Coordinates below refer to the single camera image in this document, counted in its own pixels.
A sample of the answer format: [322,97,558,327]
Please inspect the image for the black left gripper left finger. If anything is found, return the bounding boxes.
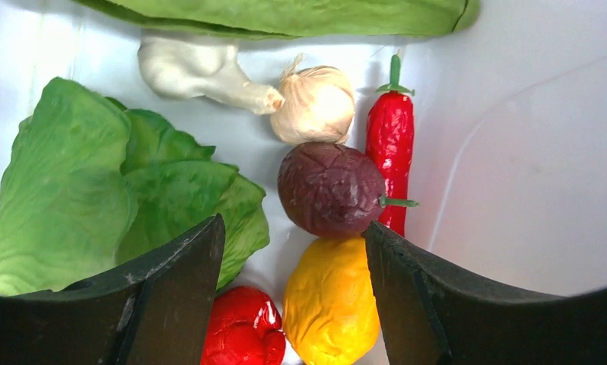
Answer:
[0,215,225,364]

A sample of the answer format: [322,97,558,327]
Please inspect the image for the white plastic bin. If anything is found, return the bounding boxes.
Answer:
[0,1,607,364]

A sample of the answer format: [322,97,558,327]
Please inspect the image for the red chili pepper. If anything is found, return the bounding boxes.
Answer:
[364,52,416,238]

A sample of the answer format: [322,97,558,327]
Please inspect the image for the orange mango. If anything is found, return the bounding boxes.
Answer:
[282,237,380,365]

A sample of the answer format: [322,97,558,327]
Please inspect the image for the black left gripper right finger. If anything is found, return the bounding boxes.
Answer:
[364,222,607,364]

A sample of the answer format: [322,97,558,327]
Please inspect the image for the white oyster mushroom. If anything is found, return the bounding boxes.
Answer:
[137,29,284,115]

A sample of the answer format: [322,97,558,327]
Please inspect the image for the dark green leaf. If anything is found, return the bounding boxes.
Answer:
[82,0,481,40]

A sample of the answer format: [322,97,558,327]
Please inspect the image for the beige garlic bulb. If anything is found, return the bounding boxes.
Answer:
[270,54,356,145]

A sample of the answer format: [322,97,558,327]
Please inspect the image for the green lettuce leaf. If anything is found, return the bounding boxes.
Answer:
[0,78,269,296]

